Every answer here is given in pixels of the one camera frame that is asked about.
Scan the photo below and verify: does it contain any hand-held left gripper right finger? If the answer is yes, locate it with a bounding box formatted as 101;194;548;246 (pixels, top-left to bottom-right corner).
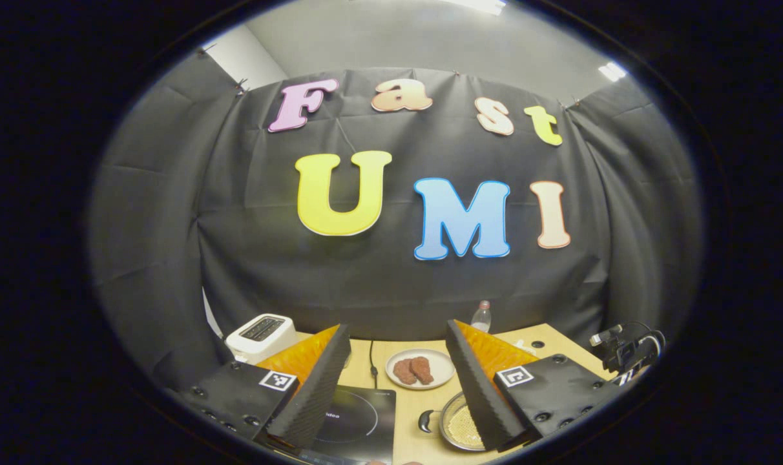
445;318;616;453

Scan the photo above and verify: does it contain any white toaster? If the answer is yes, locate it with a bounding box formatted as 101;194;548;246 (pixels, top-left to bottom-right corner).
225;313;298;366

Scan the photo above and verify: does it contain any black induction cooktop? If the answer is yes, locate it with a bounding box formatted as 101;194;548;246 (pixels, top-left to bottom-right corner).
300;386;397;465

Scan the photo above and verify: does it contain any steel pot with black handle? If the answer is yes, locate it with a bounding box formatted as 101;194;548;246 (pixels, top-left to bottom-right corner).
419;391;489;453

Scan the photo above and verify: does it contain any pile of yellow soybeans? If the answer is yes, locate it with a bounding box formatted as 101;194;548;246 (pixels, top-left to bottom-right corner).
446;406;484;448

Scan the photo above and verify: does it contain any black backdrop cloth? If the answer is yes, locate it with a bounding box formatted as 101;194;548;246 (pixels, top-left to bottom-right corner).
88;45;702;388

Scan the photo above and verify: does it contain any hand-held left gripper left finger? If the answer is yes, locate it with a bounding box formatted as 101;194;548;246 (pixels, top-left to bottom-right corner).
178;323;352;451

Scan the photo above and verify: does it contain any white round plate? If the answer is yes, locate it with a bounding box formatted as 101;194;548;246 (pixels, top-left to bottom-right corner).
385;349;457;391

